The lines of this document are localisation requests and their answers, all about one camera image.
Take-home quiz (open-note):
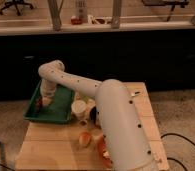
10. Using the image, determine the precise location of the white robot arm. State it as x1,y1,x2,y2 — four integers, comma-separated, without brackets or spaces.
38,60,159,171

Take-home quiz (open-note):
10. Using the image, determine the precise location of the dark grape bunch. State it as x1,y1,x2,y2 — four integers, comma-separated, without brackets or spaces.
35,97,43,111

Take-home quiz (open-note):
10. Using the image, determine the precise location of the black floor cable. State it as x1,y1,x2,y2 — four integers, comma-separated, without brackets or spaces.
160,132,195,171

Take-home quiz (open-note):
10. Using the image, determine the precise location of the green plastic tray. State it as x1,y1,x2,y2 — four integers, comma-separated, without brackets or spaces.
24,83,75,124

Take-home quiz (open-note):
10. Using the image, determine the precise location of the red object on shelf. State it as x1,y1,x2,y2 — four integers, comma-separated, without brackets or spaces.
71,16,83,25

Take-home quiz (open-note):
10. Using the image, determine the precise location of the yellow corn cob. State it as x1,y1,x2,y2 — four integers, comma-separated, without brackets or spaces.
103,151,110,158

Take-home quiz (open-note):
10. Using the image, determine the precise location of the orange peach fruit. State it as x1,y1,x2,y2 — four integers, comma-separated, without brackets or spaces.
78,132,92,147

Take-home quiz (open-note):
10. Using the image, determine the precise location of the black office chair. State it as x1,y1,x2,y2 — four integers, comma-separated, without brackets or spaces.
0,0,34,16

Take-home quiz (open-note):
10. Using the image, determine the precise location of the white cup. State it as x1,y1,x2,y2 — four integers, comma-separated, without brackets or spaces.
71,100,87,117

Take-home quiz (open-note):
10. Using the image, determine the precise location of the orange clay bowl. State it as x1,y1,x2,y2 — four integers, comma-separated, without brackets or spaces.
96,135,113,169

